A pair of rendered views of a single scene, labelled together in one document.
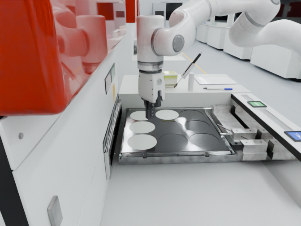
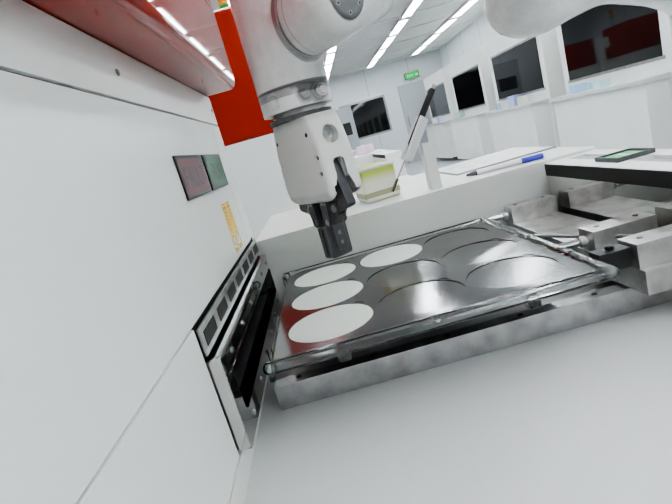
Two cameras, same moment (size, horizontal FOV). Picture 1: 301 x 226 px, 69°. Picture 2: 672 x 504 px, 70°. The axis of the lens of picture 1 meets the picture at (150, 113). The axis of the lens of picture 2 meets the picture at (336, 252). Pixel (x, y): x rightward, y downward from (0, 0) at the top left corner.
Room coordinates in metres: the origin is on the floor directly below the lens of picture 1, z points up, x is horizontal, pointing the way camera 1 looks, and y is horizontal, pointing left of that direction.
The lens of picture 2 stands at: (0.12, -0.02, 1.09)
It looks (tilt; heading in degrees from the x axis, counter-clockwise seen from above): 12 degrees down; 3
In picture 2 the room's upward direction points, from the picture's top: 16 degrees counter-clockwise
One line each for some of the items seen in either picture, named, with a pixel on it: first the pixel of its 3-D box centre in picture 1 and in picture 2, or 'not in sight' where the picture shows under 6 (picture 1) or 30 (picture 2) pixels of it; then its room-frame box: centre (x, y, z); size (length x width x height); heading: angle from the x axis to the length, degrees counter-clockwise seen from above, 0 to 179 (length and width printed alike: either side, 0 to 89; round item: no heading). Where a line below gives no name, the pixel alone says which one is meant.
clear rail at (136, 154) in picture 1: (177, 154); (440, 320); (0.58, -0.08, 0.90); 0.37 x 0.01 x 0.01; 92
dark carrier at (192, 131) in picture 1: (169, 127); (403, 274); (0.76, -0.07, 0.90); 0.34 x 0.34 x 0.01; 2
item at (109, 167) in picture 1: (115, 130); (255, 321); (0.74, 0.13, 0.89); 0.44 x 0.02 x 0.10; 2
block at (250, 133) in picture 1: (242, 133); (617, 231); (0.71, -0.34, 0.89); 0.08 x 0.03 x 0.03; 92
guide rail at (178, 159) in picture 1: (190, 158); (485, 336); (0.64, -0.14, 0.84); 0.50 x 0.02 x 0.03; 92
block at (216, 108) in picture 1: (221, 108); (530, 208); (0.95, -0.33, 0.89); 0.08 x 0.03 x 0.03; 92
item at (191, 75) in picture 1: (187, 76); (418, 155); (1.01, -0.17, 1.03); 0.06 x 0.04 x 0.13; 92
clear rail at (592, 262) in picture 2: (215, 126); (530, 239); (0.77, -0.26, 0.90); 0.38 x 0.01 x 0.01; 2
